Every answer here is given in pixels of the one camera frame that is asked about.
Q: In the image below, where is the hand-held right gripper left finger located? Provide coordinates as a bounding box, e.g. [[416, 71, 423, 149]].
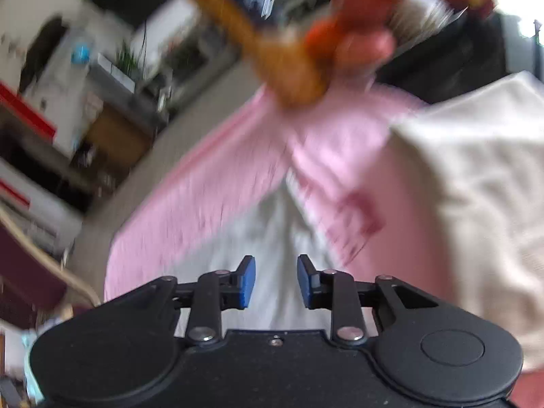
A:
[[102, 255, 257, 346]]

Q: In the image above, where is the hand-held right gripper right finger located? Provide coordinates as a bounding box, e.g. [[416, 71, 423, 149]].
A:
[[296, 254, 439, 346]]

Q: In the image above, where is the white printed t-shirt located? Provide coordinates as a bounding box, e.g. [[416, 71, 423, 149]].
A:
[[173, 170, 341, 337]]

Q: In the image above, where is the pink blanket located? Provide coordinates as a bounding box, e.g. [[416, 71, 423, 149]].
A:
[[103, 82, 544, 408]]

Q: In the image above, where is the bentwood chair with maroon cushion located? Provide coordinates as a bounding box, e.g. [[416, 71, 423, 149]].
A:
[[0, 206, 103, 321]]

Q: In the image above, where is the wooden cabinet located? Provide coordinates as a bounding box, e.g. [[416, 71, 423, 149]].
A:
[[82, 102, 154, 173]]

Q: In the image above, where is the beige cloth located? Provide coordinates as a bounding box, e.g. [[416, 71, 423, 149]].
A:
[[388, 71, 544, 375]]

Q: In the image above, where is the white box with red stripe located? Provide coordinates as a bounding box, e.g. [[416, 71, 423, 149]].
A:
[[0, 165, 84, 241], [0, 80, 59, 159]]

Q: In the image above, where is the light teal garment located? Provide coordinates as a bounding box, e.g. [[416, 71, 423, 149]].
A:
[[20, 330, 45, 405]]

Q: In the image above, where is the green potted plant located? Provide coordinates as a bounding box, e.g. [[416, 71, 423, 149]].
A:
[[114, 41, 146, 82]]

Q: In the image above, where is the black furniture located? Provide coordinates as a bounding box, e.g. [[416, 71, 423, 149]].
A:
[[373, 7, 513, 105]]

